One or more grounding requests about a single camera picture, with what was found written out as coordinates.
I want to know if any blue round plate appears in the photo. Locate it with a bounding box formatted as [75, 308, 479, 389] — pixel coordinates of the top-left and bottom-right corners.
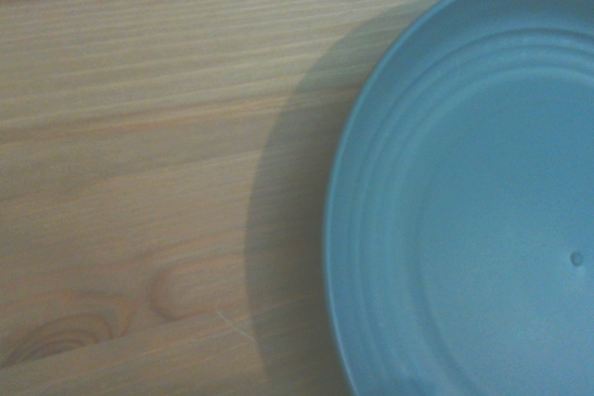
[323, 0, 594, 396]

